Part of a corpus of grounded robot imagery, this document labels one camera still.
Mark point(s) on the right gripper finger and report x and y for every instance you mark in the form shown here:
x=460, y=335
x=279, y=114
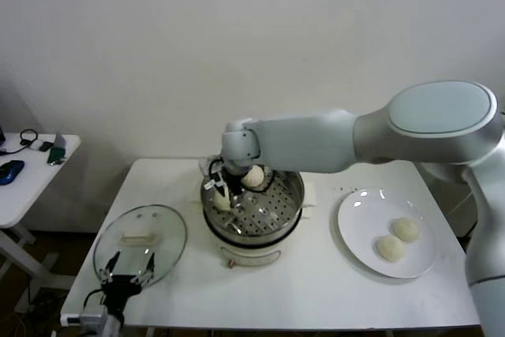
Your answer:
x=213, y=187
x=238, y=199

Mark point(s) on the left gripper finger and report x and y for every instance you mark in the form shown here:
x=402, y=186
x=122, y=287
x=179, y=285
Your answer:
x=107, y=272
x=146, y=274

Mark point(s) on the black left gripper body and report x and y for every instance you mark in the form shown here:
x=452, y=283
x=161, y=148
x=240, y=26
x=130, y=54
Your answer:
x=120, y=291

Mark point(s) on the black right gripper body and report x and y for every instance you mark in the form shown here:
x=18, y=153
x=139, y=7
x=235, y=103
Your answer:
x=229, y=180

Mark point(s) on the white steamed baozi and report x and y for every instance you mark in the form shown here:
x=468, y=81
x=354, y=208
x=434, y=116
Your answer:
x=405, y=229
x=390, y=249
x=221, y=202
x=254, y=179

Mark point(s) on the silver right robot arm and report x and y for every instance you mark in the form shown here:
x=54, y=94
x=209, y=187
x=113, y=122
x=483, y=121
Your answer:
x=315, y=139

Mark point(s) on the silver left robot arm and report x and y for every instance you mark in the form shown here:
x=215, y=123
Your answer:
x=113, y=326

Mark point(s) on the stainless perforated steamer basket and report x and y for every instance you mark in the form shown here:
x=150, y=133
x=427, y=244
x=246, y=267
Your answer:
x=280, y=203

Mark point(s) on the white electric cooker base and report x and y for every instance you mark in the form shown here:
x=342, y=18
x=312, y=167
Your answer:
x=252, y=254

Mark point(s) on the white side table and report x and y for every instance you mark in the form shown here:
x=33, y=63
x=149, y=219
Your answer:
x=35, y=183

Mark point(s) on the white round plate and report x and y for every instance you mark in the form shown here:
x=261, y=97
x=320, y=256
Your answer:
x=355, y=226

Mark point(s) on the green small device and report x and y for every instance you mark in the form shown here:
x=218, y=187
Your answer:
x=56, y=155

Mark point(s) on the blue computer mouse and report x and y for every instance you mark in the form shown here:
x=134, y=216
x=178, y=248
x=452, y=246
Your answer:
x=11, y=172

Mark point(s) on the small black device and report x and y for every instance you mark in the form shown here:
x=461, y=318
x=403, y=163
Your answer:
x=46, y=147

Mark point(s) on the grey wedge stand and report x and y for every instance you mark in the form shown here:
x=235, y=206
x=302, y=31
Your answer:
x=59, y=141

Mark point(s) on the small white adapter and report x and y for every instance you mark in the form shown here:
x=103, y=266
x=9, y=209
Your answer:
x=36, y=146

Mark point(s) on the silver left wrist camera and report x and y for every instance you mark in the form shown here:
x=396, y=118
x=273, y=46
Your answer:
x=92, y=315

